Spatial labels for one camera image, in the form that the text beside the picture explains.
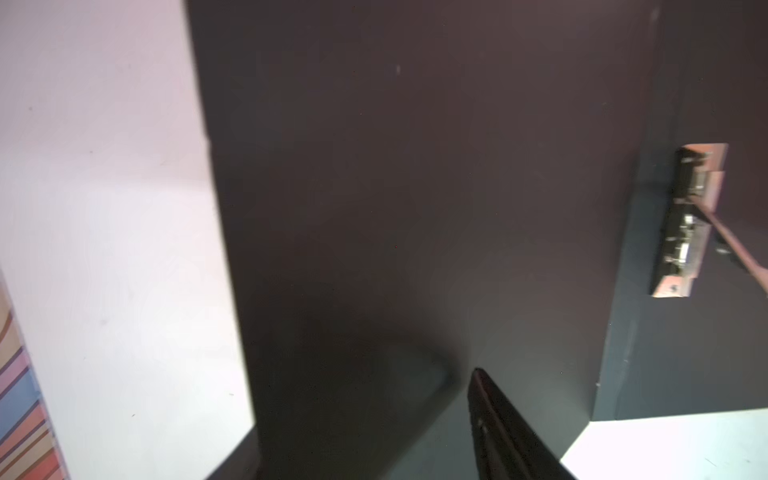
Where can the white and black file folder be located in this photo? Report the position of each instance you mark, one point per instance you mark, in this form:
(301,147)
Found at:
(410,190)

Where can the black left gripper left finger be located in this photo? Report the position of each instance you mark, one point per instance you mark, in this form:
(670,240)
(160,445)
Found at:
(243,463)

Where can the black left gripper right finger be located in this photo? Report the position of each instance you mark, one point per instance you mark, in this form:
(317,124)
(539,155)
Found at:
(505,446)

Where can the silver folder clip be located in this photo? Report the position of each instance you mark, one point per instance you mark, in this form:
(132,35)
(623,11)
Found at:
(691,222)

